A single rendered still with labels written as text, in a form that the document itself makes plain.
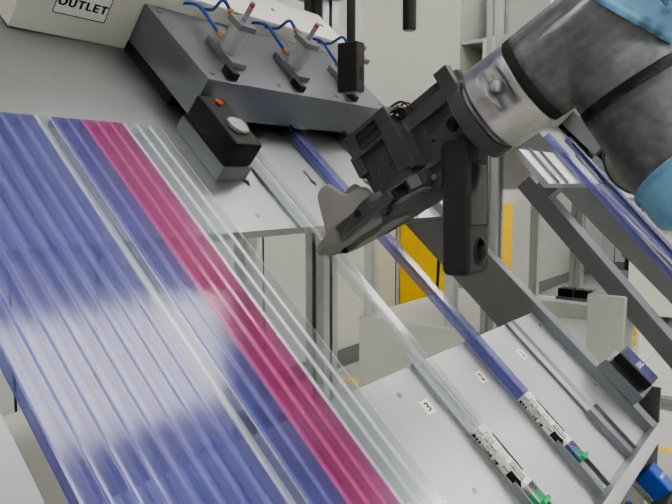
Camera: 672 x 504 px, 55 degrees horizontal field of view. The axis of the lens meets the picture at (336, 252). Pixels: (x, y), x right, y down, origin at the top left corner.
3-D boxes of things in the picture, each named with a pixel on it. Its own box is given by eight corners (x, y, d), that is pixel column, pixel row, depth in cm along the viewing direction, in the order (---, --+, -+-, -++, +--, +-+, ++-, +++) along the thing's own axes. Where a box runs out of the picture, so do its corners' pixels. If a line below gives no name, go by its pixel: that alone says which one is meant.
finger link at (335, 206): (300, 212, 66) (366, 162, 61) (324, 263, 64) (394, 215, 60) (280, 212, 63) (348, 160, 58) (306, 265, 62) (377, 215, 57)
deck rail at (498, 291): (624, 457, 80) (663, 429, 77) (620, 463, 78) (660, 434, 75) (298, 99, 107) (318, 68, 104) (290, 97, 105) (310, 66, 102)
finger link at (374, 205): (352, 223, 62) (421, 174, 58) (360, 239, 62) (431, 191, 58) (325, 224, 59) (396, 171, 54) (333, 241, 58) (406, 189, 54)
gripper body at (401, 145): (381, 148, 65) (476, 71, 58) (420, 222, 63) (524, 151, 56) (335, 144, 59) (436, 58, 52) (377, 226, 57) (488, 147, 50)
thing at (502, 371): (579, 462, 63) (590, 453, 62) (574, 467, 62) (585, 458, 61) (288, 130, 82) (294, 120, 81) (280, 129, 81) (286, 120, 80)
